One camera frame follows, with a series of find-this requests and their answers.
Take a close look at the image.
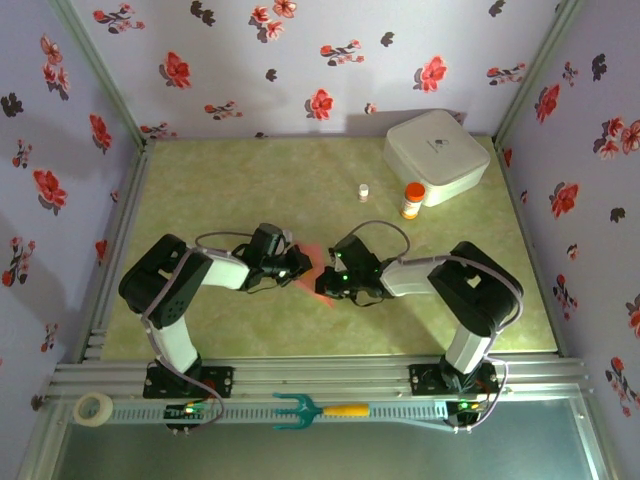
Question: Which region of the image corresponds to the teal garden fork yellow handle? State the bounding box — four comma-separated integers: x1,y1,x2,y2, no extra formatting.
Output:
272,392,370,432

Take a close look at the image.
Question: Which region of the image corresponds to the long aluminium frame rail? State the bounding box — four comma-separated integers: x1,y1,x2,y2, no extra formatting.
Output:
47,357,594,401

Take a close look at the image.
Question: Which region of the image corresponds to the aluminium corner post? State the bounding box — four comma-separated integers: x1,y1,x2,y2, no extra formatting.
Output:
492,0,589,146
47,0,151,149

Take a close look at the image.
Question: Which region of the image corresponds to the white tape roll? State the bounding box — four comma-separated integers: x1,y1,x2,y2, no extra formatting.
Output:
72,392,114,428

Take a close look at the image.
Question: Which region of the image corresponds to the grey slotted cable duct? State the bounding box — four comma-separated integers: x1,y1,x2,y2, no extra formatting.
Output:
107,402,451,426

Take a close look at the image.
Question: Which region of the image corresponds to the grey metal panel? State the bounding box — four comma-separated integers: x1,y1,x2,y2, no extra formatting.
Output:
19,399,621,480

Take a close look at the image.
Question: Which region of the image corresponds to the aluminium side rail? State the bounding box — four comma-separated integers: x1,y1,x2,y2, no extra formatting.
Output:
74,138,157,364

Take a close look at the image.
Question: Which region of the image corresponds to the white square lidded box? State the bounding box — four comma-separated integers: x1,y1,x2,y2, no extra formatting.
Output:
382,109,491,209

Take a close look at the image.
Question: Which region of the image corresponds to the left arm grey cable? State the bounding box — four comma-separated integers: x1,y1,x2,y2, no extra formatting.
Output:
142,230,259,436

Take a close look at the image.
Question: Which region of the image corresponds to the orange-capped pill bottle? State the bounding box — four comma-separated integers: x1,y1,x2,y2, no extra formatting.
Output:
399,182,427,221

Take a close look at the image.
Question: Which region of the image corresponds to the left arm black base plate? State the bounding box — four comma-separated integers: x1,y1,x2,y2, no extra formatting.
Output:
143,363,235,400

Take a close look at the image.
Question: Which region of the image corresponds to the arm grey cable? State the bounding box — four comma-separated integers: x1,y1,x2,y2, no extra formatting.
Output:
142,230,259,436
342,220,525,436

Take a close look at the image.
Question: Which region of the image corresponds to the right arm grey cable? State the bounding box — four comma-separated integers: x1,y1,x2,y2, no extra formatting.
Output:
342,220,525,436

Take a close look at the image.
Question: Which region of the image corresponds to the pink cloth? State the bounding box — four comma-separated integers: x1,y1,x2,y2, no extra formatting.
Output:
292,242,336,309

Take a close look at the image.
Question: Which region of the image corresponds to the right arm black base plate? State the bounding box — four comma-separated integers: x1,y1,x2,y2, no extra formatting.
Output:
408,363,501,399

